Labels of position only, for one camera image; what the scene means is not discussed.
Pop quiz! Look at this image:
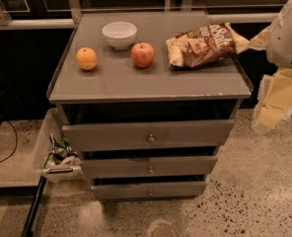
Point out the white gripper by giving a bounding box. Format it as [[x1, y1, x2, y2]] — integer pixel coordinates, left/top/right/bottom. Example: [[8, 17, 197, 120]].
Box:
[[249, 0, 292, 134]]

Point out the grey top drawer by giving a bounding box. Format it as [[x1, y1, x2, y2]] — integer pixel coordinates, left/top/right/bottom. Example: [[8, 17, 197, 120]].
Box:
[[62, 119, 234, 152]]

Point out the grey drawer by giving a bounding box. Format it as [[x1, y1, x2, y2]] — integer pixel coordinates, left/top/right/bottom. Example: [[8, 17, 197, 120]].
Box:
[[92, 181, 207, 199], [62, 119, 234, 152], [81, 156, 217, 179]]

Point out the grey drawer cabinet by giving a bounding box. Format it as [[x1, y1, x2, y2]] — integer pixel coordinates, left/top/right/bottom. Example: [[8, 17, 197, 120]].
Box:
[[47, 12, 253, 186]]

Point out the grey bottom drawer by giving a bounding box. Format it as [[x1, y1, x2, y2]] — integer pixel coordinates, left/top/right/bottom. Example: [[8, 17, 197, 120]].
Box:
[[92, 181, 207, 199]]

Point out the grey middle drawer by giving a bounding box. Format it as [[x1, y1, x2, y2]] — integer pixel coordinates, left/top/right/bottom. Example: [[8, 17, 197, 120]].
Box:
[[81, 156, 217, 179]]

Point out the brown chip bag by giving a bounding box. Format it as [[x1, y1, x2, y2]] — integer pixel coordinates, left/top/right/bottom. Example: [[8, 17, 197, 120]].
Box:
[[166, 23, 250, 69]]

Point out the red apple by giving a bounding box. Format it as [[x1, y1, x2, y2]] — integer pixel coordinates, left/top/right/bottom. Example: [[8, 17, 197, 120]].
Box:
[[130, 41, 155, 68]]

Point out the white ceramic bowl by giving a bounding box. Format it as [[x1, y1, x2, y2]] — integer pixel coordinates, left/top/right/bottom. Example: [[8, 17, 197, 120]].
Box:
[[103, 22, 137, 50]]

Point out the orange fruit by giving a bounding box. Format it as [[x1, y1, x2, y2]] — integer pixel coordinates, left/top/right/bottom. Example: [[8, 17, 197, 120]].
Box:
[[76, 47, 98, 71]]

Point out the metal railing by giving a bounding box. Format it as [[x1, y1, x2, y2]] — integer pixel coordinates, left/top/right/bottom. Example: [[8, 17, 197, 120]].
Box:
[[0, 0, 289, 30]]

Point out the clutter in bin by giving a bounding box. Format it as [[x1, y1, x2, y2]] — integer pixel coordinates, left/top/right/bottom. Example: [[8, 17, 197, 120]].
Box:
[[42, 134, 80, 174]]

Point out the black cable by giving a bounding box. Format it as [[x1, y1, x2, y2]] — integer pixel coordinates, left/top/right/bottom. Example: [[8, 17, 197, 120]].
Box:
[[0, 111, 19, 168]]

